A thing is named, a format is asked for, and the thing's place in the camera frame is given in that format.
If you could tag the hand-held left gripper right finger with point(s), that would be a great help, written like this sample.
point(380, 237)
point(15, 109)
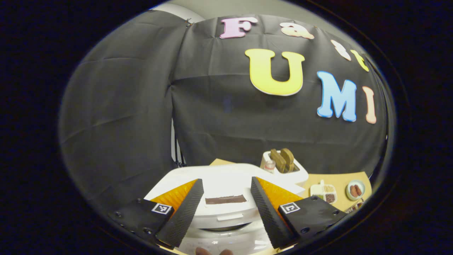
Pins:
point(270, 219)

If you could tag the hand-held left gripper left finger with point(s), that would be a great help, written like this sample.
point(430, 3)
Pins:
point(185, 216)

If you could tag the white rice cooker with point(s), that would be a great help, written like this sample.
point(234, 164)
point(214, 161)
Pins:
point(226, 180)

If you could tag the white toaster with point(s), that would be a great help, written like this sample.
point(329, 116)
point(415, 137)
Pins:
point(299, 175)

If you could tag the clear plastic water bottle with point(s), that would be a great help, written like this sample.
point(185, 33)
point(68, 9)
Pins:
point(270, 165)

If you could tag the white divided dish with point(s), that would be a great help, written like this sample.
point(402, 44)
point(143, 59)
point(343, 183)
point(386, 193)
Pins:
point(316, 189)

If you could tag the brown bread slice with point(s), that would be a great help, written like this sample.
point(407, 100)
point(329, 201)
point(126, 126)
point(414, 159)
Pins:
point(278, 160)
point(287, 159)

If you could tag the pile of dark red beans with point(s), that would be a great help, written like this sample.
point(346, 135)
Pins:
point(331, 198)

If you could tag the pile of soybeans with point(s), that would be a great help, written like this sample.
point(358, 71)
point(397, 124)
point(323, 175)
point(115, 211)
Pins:
point(329, 188)

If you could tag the red sausage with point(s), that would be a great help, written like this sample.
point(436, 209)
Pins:
point(358, 190)
point(353, 191)

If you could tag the pale green plate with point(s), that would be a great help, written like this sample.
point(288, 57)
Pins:
point(355, 182)

